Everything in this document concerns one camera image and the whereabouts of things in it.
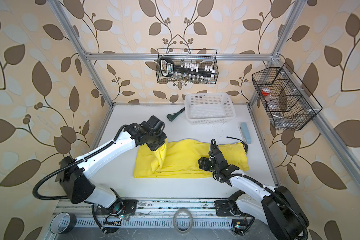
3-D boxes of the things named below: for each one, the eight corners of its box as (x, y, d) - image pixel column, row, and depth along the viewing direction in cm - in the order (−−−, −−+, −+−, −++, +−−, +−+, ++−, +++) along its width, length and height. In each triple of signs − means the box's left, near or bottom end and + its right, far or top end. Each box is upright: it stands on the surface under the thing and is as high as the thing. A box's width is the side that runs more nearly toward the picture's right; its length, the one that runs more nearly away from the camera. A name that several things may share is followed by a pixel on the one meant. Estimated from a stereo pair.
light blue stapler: (244, 144, 98) (246, 140, 95) (238, 126, 108) (239, 122, 104) (250, 143, 98) (252, 140, 95) (243, 125, 108) (245, 122, 105)
